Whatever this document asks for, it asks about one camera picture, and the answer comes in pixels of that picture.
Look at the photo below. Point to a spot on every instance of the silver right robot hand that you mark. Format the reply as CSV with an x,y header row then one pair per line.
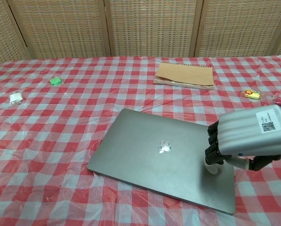
x,y
248,134

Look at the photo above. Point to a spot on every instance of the silver laptop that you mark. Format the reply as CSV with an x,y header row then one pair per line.
x,y
154,153

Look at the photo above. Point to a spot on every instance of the woven bamboo folding screen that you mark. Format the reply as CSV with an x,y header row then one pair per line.
x,y
83,26

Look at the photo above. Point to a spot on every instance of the red white checkered tablecloth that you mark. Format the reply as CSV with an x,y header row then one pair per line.
x,y
48,153

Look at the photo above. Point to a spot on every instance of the yellow cartoon eraser in wrapper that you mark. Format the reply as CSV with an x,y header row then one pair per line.
x,y
250,93

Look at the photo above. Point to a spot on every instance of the dark red wrapped small item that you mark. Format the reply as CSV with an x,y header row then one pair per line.
x,y
279,101

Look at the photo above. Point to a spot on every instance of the brown spiral notebook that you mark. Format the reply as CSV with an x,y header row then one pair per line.
x,y
185,76

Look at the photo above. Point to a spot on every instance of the green wrapped eraser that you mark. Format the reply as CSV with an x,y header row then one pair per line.
x,y
55,81

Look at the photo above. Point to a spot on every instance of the white wrapped charger plug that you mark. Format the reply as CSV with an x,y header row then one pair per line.
x,y
14,98

